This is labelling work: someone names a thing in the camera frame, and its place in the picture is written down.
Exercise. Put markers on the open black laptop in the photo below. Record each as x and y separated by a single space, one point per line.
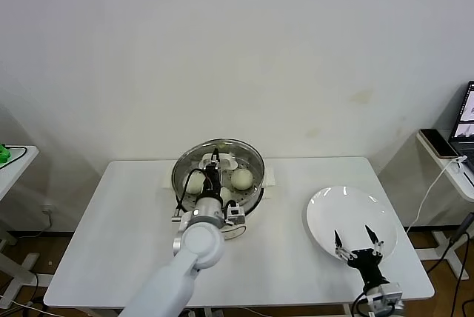
467 109

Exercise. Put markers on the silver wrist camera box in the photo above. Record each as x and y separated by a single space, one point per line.
236 214
390 295

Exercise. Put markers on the white round plate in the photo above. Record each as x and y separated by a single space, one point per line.
348 217

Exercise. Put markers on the round glass pot lid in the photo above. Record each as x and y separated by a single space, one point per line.
255 163

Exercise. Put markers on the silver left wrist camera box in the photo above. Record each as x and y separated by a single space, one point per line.
236 214

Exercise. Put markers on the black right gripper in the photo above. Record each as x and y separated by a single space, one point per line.
368 267

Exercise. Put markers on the cream electric cooker pot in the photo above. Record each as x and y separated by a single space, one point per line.
272 178

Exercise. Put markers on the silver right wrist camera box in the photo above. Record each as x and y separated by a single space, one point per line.
390 295

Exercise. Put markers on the dark smartphone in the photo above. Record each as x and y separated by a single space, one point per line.
438 143

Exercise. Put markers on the green plastic bottle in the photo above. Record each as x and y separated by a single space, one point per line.
3 153

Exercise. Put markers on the perforated steel steamer basket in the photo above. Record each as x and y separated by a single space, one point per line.
259 187

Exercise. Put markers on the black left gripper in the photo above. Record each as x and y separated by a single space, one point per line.
212 181

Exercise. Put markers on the white wall socket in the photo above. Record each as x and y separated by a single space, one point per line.
48 209

